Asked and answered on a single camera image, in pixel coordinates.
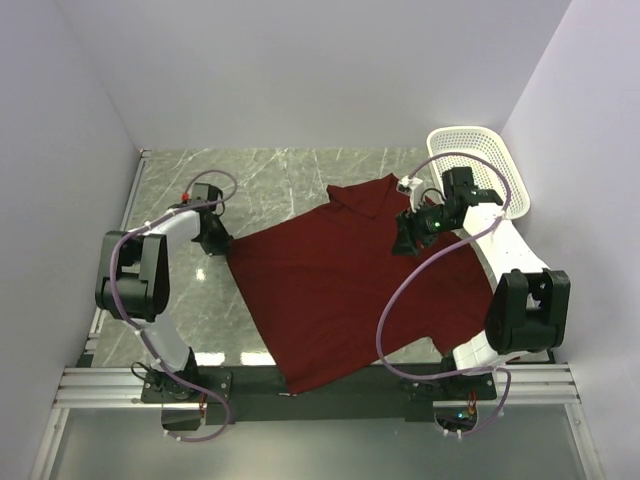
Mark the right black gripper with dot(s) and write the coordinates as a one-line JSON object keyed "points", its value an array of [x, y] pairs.
{"points": [[404, 244]]}

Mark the white perforated plastic basket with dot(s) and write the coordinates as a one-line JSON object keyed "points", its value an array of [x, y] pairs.
{"points": [[488, 145]]}

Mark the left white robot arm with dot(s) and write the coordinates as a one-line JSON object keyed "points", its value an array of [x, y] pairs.
{"points": [[133, 280]]}

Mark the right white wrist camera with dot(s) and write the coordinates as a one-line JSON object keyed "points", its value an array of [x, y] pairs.
{"points": [[414, 188]]}

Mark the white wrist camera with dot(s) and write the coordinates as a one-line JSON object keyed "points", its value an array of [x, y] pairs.
{"points": [[414, 188], [202, 193]]}

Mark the aluminium frame rail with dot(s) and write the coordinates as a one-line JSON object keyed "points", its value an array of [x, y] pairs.
{"points": [[113, 388]]}

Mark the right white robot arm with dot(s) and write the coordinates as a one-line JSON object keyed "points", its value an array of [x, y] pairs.
{"points": [[528, 308]]}

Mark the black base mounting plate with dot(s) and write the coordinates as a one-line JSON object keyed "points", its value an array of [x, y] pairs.
{"points": [[259, 393]]}

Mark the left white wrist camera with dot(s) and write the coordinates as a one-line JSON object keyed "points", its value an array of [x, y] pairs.
{"points": [[202, 193]]}

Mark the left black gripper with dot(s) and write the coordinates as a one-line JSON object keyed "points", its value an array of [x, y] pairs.
{"points": [[221, 244]]}

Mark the dark red polo shirt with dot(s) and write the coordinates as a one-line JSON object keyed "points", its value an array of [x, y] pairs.
{"points": [[316, 286]]}

